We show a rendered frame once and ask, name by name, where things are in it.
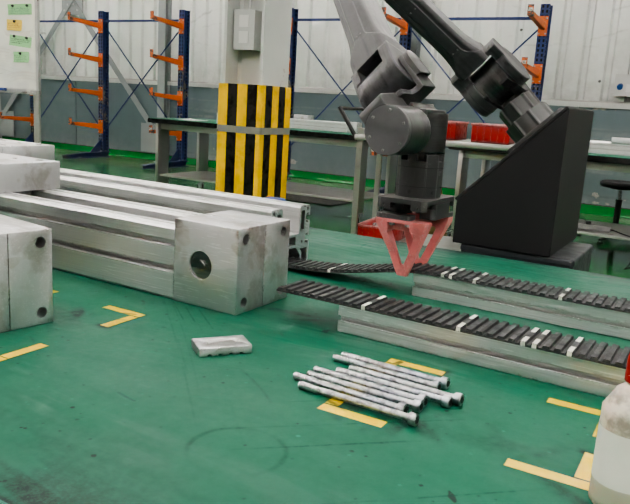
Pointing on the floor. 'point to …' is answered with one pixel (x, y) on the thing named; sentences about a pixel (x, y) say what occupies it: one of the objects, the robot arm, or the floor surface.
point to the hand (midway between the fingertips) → (410, 266)
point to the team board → (11, 50)
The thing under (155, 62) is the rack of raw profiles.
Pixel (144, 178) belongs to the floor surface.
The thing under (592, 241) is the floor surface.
